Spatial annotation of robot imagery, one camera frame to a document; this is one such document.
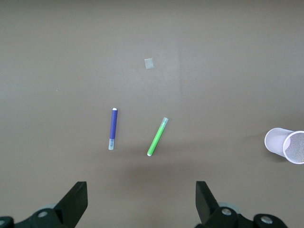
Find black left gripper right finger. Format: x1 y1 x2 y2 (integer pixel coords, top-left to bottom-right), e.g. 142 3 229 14
195 181 288 228

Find pink plastic cup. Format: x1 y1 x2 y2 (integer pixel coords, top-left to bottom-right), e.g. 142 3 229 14
264 127 304 165

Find purple marker pen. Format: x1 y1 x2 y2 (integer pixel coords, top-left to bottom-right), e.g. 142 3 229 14
108 108 119 151

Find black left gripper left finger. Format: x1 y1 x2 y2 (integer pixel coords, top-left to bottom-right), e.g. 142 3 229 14
16 181 88 228

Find green marker pen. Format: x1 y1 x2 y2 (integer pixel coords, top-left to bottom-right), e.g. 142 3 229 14
146 116 170 157

